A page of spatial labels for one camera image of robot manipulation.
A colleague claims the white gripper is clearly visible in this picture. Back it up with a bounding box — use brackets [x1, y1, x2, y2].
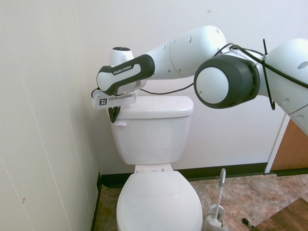
[90, 92, 138, 124]

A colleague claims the white toilet tank lid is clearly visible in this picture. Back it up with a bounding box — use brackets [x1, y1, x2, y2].
[117, 95, 195, 120]

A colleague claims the white toilet tank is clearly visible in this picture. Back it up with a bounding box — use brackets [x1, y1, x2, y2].
[110, 110, 193, 166]

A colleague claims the white toilet bowl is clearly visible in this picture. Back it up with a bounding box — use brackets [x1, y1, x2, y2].
[115, 163, 205, 231]

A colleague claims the black baseboard beside toilet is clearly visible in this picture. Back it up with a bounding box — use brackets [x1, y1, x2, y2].
[90, 171, 103, 231]

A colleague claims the white toilet seat lid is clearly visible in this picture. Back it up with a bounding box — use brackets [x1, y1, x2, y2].
[116, 171, 205, 231]

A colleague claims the black baseboard behind toilet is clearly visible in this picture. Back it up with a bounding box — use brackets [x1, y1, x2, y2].
[99, 163, 268, 189]

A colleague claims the white toilet brush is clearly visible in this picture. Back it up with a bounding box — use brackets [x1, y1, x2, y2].
[208, 168, 227, 224]

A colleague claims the white toilet brush holder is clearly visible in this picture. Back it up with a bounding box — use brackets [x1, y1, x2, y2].
[204, 204, 230, 231]

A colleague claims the black zip tie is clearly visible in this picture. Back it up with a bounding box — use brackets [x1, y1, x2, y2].
[261, 38, 277, 111]

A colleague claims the black marker pen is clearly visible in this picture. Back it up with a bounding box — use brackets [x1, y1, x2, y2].
[241, 217, 255, 229]

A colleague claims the orange wooden door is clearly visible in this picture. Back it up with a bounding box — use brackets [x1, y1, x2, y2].
[272, 117, 308, 172]

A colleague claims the black camera cable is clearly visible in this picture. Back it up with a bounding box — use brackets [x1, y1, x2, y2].
[138, 42, 308, 95]

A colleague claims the white door frame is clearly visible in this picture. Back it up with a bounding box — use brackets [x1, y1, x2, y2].
[263, 112, 291, 174]

